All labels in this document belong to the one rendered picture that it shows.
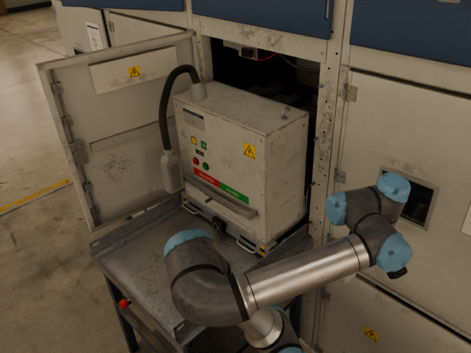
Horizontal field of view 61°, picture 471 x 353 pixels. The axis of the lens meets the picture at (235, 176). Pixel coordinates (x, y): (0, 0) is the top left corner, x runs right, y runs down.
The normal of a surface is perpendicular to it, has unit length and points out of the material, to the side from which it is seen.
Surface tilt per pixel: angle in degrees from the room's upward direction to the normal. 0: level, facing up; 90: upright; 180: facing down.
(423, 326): 90
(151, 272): 0
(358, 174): 90
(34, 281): 0
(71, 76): 90
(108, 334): 0
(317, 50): 90
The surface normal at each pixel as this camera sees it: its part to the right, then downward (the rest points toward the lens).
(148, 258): -0.04, -0.83
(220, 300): -0.10, -0.29
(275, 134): 0.70, 0.37
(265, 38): -0.72, 0.42
